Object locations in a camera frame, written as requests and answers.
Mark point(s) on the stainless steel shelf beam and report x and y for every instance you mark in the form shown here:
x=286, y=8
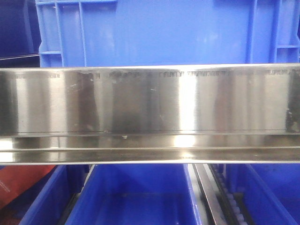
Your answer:
x=234, y=113

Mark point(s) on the blue upper shelf bin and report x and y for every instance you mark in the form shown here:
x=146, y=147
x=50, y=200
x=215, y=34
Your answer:
x=93, y=33

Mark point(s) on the red cardboard box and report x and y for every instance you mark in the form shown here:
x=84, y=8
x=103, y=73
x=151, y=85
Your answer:
x=16, y=179

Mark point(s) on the blue lower centre bin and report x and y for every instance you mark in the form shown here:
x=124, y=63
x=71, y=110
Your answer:
x=137, y=194

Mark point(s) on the metal roller track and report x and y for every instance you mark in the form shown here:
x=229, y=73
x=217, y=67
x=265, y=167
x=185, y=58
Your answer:
x=215, y=204

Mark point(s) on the blue lower left bin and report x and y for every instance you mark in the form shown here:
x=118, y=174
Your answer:
x=49, y=205

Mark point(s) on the blue lower right bin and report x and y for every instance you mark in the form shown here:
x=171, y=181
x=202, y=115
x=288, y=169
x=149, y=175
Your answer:
x=271, y=192

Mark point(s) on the dark blue left bin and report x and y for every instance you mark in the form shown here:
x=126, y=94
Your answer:
x=19, y=34

